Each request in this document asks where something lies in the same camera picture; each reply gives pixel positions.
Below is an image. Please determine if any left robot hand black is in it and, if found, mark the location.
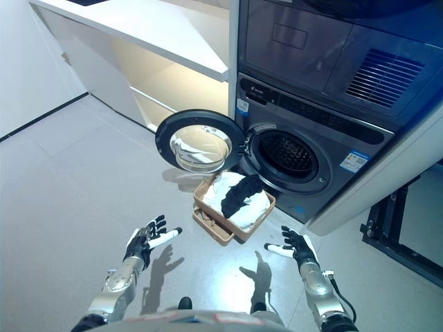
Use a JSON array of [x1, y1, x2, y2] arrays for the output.
[[123, 214, 183, 269]]

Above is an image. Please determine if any right robot hand black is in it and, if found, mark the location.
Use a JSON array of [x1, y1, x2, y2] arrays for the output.
[[264, 225, 318, 266]]

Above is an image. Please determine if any white garment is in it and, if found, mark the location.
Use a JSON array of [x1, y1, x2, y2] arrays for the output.
[[202, 172, 271, 233]]

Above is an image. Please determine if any brown woven laundry basket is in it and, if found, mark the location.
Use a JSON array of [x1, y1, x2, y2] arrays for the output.
[[192, 172, 277, 247]]

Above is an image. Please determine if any grey front-load washing machine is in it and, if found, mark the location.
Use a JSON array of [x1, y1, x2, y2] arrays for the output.
[[236, 72, 395, 224]]

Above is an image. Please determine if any round washing machine door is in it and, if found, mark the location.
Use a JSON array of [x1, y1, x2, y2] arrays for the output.
[[154, 109, 246, 174]]

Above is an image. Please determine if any black garment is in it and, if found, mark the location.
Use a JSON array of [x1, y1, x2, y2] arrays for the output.
[[220, 174, 264, 219]]

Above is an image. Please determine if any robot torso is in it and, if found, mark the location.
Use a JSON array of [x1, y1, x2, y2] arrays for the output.
[[107, 309, 288, 332]]

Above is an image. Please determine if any blue energy label sticker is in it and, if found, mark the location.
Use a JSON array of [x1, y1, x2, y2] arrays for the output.
[[341, 149, 371, 172]]

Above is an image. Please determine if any grey dryer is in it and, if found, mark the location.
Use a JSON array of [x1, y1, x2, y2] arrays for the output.
[[238, 0, 443, 134]]

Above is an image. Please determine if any white counter cabinet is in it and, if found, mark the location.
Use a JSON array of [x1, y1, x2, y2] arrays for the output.
[[29, 0, 230, 134]]

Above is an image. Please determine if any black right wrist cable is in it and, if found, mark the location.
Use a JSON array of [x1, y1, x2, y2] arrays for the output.
[[323, 270, 358, 322]]

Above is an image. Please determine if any black metal frame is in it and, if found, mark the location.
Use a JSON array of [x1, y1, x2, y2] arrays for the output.
[[359, 186, 443, 281]]

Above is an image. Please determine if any white enclosure side panel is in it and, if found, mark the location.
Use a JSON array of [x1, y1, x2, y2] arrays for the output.
[[306, 113, 443, 236]]

